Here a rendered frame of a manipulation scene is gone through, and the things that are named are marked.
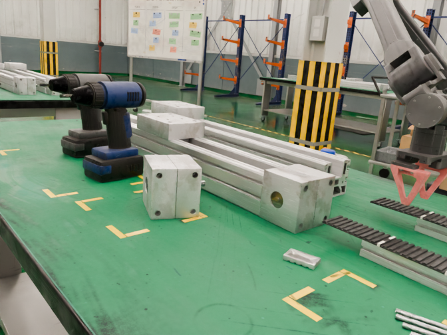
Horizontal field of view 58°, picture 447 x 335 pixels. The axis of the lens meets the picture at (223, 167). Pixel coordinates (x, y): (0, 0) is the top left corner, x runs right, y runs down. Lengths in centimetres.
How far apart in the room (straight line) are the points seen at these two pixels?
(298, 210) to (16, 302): 112
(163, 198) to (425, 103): 47
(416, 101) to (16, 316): 130
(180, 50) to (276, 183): 591
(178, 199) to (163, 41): 611
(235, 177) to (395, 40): 41
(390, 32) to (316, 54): 341
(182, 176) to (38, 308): 94
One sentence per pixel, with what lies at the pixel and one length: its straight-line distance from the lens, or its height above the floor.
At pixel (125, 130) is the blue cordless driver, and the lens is 96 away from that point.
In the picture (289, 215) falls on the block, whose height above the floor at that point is 81.
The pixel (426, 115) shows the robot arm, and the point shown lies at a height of 100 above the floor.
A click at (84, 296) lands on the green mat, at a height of 78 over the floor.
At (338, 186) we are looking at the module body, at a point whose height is 80.
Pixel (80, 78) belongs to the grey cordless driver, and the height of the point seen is 99.
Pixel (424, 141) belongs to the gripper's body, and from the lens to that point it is 82.
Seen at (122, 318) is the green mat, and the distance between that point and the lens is 50.
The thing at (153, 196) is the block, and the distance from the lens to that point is 72.
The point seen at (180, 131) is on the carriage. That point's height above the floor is 88.
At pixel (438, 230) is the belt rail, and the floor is 79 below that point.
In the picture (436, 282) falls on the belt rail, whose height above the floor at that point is 79.
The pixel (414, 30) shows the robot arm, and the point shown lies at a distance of 122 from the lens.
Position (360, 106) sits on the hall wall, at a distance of 958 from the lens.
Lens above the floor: 107
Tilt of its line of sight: 15 degrees down
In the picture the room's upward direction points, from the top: 5 degrees clockwise
